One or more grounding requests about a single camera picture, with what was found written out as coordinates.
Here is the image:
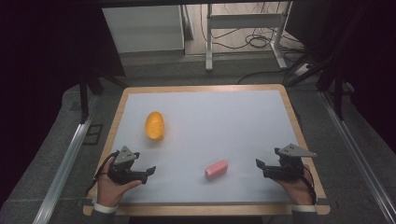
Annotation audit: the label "white cabinet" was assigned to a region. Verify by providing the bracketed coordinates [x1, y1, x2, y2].
[102, 5, 186, 54]

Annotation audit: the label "black coiled floor cables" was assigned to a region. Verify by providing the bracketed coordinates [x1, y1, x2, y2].
[200, 2, 305, 54]

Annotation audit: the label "right hand-held gripper cable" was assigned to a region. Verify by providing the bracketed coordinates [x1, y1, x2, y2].
[300, 164, 318, 206]

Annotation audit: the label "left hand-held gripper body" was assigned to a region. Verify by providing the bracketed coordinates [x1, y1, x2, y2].
[106, 145, 149, 186]

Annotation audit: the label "black curtain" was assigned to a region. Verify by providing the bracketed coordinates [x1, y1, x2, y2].
[0, 0, 126, 209]
[284, 0, 396, 155]

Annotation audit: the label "person's left hand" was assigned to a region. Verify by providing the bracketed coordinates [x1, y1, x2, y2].
[94, 158, 143, 207]

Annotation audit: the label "aluminium rail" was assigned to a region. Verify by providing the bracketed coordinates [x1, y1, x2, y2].
[32, 92, 101, 224]
[318, 91, 396, 224]

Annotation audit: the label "white metal desk frame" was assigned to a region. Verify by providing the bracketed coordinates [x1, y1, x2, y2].
[205, 1, 294, 73]

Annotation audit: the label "black metal stand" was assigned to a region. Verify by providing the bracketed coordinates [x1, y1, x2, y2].
[78, 69, 129, 125]
[316, 60, 356, 121]

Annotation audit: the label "left hand-held gripper cable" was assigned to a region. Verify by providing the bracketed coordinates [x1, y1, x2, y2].
[85, 150, 120, 196]

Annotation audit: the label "hand-held gripper cable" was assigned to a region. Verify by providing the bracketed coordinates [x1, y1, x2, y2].
[300, 164, 318, 206]
[85, 150, 120, 196]

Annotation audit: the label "pink soap bar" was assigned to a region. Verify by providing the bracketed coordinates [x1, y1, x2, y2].
[204, 159, 230, 181]

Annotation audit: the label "black floor cable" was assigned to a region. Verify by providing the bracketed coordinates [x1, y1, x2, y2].
[237, 68, 292, 86]

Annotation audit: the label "white power strip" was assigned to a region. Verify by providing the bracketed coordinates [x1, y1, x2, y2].
[293, 63, 313, 78]

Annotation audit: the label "person's right hand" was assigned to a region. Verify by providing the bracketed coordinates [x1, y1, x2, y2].
[273, 165, 316, 206]

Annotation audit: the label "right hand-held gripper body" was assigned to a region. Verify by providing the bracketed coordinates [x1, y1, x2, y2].
[262, 143, 318, 182]

